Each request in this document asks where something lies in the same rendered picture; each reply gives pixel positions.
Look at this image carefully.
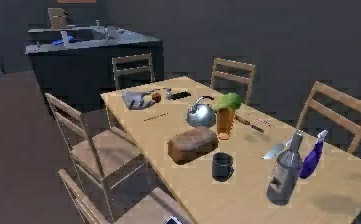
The silver kettle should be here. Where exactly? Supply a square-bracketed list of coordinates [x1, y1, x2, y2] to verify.
[186, 95, 217, 129]

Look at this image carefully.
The black flat remote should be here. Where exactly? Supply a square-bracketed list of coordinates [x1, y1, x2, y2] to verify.
[170, 90, 192, 101]

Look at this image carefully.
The grey wine bottle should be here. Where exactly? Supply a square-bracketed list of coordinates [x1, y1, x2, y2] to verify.
[266, 130, 305, 206]

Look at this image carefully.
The brown bread loaf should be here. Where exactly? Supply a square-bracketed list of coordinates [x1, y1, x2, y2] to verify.
[167, 125, 220, 166]

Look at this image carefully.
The light wooden dining table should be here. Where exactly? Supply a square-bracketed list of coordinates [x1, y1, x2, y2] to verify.
[99, 75, 361, 224]

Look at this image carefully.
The blue cloth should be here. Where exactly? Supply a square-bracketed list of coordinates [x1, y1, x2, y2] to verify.
[51, 35, 75, 46]

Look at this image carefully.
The purple spray bottle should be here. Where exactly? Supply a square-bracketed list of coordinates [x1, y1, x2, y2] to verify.
[299, 129, 330, 180]

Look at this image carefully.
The orange pot green plant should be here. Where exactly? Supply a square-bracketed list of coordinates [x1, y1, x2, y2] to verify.
[213, 92, 244, 141]

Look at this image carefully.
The orange framed picture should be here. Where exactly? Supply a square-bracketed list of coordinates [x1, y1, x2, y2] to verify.
[56, 0, 98, 4]

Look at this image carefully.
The brown handled knife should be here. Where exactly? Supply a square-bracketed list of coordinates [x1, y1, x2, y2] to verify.
[234, 114, 265, 134]

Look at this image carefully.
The brown pencil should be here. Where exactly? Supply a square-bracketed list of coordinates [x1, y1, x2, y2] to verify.
[143, 112, 170, 122]

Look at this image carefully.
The dark kitchen counter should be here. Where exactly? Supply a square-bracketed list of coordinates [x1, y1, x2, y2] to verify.
[24, 25, 165, 106]

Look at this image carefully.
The brown paper bag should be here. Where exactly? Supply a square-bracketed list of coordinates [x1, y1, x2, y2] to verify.
[47, 7, 69, 30]

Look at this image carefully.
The silver kitchen knife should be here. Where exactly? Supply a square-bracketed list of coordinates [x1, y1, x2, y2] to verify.
[262, 138, 294, 161]

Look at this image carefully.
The black mug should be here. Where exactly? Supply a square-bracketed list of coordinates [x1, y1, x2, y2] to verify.
[211, 151, 235, 182]

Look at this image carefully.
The wooden slatted chair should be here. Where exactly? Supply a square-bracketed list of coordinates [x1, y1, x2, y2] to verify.
[111, 53, 156, 91]
[44, 92, 150, 223]
[210, 57, 257, 106]
[295, 80, 361, 155]
[57, 168, 182, 224]

